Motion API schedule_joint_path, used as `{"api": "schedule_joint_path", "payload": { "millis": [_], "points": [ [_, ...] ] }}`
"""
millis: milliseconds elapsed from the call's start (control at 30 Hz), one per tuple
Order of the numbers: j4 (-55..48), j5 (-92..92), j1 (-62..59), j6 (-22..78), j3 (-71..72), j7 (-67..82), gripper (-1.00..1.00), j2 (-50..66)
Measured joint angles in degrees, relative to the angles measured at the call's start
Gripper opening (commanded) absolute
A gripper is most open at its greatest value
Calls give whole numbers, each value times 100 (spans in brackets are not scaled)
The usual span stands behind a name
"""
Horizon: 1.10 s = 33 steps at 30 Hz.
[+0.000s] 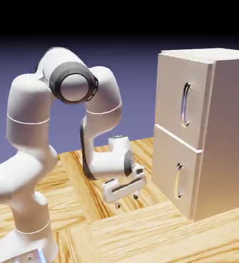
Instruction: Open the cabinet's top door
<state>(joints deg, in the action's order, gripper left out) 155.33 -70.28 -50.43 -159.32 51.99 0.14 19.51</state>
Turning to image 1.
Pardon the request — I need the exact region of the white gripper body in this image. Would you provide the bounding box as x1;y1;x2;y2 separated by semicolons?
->
102;172;148;204

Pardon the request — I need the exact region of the beige cabinet door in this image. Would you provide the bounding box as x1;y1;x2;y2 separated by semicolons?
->
154;53;215;150
152;125;203;220

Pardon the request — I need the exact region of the beige cabinet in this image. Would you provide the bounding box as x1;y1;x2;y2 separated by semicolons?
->
152;48;239;222

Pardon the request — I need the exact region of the curved silver door handle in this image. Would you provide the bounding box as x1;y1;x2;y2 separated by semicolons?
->
180;82;193;128
175;163;184;199

